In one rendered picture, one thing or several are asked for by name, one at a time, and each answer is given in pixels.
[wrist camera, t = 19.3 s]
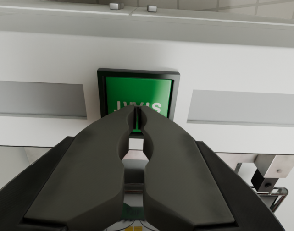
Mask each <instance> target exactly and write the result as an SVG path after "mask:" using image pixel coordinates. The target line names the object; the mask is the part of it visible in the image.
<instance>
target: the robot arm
mask: <svg viewBox="0 0 294 231"><path fill-rule="evenodd" d="M137 119H138V130H141V132H142V133H143V135H144V140H143V153H144V155H145V156H146V157H147V159H148V160H149V162H148V163H147V164H146V166H145V169H144V187H143V208H144V218H145V220H146V221H147V222H148V223H149V224H150V225H152V226H153V227H155V228H156V229H158V230H160V231H285V229H284V227H283V226H282V224H281V223H280V221H279V220H278V219H277V217H276V216H275V215H274V213H273V212H272V211H271V209H270V208H269V207H268V206H267V204H266V203H265V202H264V201H263V200H262V198H261V197H260V196H259V195H258V194H257V193H256V192H255V191H254V189H253V188H252V187H251V186H250V185H249V184H248V183H247V182H246V181H244V180H243V179H242V178H241V177H240V176H239V175H238V174H237V173H236V172H235V171H234V170H233V169H232V168H231V167H230V166H229V165H228V164H226V163H225V162H224V161H223V160H222V159H221V158H220V157H219V156H218V155H217V154H216V153H215V152H214V151H213V150H212V149H211V148H210V147H208V146H207V145H206V144H205V143H204V142H203V141H196V140H195V139H194V138H193V137H192V136H191V135H190V134H189V133H188V132H186V131H185V130H184V129H183V128H182V127H180V126H179V125H178V124H177V123H175V122H173V121H172V120H170V119H168V118H167V117H165V116H164V115H162V114H160V113H159V112H157V111H155V110H154V109H152V108H150V107H148V106H146V105H144V106H140V107H137V106H134V105H127V106H125V107H123V108H121V109H119V110H117V111H115V112H113V113H110V114H108V115H106V116H104V117H102V118H100V119H98V120H97V121H95V122H93V123H92V124H90V125H89V126H87V127H86V128H84V129H83V130H82V131H81V132H79V133H78V134H77V135H76V136H74V137H71V136H67V137H66V138H64V139H63V140H62V141H60V142H59V143H58V144H57V145H56V146H54V147H53V148H52V149H50V150H49V151H48V152H46V153H45V154H44V155H42V156H41V157H40V158H39V159H37V160H36V161H35V162H33V163H32V164H31V165H30V166H28V167H27V168H26V169H24V170H23V171H22V172H21V173H19V174H18V175H17V176H15V177H14V178H13V179H12V180H10V181H9V182H8V183H7V184H5V185H4V186H3V187H2V188H1V189H0V231H103V230H104V229H106V228H108V227H109V226H111V225H113V224H115V223H116V222H118V220H119V219H120V217H121V215H122V208H123V201H124V164H123V163H122V162H121V160H122V159H123V158H124V156H125V155H126V154H127V153H128V152H129V134H130V133H131V132H132V131H133V130H134V129H135V130H136V123H137Z"/></svg>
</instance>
